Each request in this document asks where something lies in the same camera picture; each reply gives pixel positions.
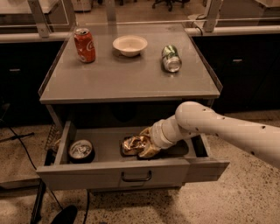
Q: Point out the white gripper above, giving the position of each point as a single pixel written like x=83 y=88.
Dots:
x=157 y=136

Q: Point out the orange can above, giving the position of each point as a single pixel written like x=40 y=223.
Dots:
x=132 y=146

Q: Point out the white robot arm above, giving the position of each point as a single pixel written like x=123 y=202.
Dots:
x=192 y=118

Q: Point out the grey open top drawer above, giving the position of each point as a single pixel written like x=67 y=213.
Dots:
x=187 y=161

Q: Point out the black can in drawer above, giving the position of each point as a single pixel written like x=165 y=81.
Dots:
x=81 y=151

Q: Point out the green soda can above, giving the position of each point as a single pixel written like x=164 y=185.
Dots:
x=171 y=60

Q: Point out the red soda can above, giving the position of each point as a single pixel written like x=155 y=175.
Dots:
x=84 y=43

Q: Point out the grey metal cabinet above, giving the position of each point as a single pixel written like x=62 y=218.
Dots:
x=115 y=78

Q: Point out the white bowl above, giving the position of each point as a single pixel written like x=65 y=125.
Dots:
x=130 y=45

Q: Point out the black foot on floor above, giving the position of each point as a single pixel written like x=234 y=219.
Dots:
x=66 y=216

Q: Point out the black office chair base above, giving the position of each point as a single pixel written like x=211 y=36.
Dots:
x=169 y=3

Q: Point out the black drawer handle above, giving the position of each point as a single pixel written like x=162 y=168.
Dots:
x=135 y=177

